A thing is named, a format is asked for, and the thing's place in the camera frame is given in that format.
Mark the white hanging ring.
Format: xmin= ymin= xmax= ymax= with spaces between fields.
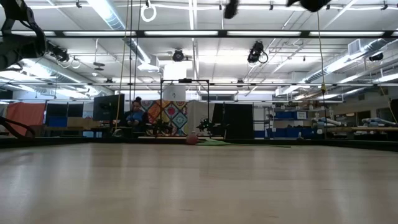
xmin=140 ymin=0 xmax=158 ymax=23

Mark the dark red artificial tulip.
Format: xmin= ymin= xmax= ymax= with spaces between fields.
xmin=185 ymin=133 xmax=292 ymax=149

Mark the black ceiling light track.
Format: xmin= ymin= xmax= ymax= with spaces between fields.
xmin=0 ymin=82 xmax=398 ymax=88
xmin=0 ymin=29 xmax=398 ymax=39

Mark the yellow hanging cord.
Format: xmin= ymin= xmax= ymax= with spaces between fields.
xmin=114 ymin=0 xmax=130 ymax=131
xmin=314 ymin=11 xmax=328 ymax=105

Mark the silver ventilation duct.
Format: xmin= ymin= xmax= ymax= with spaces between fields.
xmin=0 ymin=55 xmax=114 ymax=96
xmin=86 ymin=0 xmax=153 ymax=63
xmin=303 ymin=39 xmax=398 ymax=85

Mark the colourful patterned quilt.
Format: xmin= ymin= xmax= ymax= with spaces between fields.
xmin=141 ymin=99 xmax=189 ymax=136

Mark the brown cardboard box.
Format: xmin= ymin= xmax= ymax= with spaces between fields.
xmin=67 ymin=117 xmax=94 ymax=128

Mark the person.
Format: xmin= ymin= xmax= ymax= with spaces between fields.
xmin=124 ymin=96 xmax=149 ymax=138

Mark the blue panel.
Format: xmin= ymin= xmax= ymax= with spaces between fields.
xmin=48 ymin=116 xmax=68 ymax=128

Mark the black partition panel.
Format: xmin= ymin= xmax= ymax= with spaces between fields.
xmin=212 ymin=103 xmax=254 ymax=140

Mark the black computer monitor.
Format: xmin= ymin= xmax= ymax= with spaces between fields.
xmin=92 ymin=93 xmax=126 ymax=122

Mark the white hanging box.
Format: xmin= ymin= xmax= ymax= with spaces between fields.
xmin=162 ymin=85 xmax=187 ymax=102

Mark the grey-blue rolled fabric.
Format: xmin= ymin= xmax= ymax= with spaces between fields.
xmin=362 ymin=117 xmax=397 ymax=126

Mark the shelf with blue bins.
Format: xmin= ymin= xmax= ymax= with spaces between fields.
xmin=253 ymin=105 xmax=312 ymax=139

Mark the white air vent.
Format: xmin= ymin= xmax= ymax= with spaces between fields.
xmin=347 ymin=39 xmax=362 ymax=56

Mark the wooden table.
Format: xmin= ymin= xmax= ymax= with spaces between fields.
xmin=323 ymin=126 xmax=398 ymax=133

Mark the black metal rig frame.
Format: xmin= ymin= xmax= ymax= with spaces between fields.
xmin=159 ymin=78 xmax=210 ymax=138

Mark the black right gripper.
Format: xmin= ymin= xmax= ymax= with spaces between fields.
xmin=223 ymin=0 xmax=332 ymax=20

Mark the orange cloth panel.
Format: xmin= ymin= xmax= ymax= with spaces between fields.
xmin=4 ymin=101 xmax=47 ymax=136

